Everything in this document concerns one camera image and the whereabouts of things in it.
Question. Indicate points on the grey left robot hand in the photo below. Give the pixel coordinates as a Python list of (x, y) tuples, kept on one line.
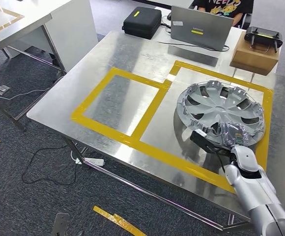
[(59, 224)]

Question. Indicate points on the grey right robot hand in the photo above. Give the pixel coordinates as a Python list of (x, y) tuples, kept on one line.
[(236, 135)]

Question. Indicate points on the grey plastic hubcap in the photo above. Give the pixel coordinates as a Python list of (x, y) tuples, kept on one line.
[(213, 107)]

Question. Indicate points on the yellow workbench tape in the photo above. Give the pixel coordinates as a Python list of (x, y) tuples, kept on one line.
[(108, 128)]

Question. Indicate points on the steel workbench table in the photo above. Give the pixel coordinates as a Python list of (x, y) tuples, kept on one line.
[(137, 55)]

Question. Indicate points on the white power strip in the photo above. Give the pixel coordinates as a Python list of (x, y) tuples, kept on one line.
[(93, 162)]

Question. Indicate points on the brown cardboard box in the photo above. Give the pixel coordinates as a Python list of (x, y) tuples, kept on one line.
[(252, 60)]

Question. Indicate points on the black remote controller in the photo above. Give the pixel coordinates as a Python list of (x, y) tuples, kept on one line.
[(262, 37)]

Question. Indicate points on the grey laptop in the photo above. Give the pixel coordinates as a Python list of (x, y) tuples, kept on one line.
[(201, 29)]

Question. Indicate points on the person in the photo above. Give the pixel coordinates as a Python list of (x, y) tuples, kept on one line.
[(226, 8)]

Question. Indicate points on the black computer mouse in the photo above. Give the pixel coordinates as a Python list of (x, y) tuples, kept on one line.
[(169, 16)]

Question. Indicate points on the grey power adapter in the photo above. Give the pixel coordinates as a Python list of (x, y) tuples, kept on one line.
[(1, 90)]

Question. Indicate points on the black zip case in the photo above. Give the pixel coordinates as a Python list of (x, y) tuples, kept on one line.
[(142, 22)]

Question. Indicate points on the steel side table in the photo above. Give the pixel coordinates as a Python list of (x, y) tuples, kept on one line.
[(22, 22)]

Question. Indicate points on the yellow table tape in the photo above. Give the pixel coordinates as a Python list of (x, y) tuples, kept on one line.
[(7, 22)]

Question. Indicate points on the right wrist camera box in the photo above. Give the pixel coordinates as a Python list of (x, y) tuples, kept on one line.
[(203, 138)]

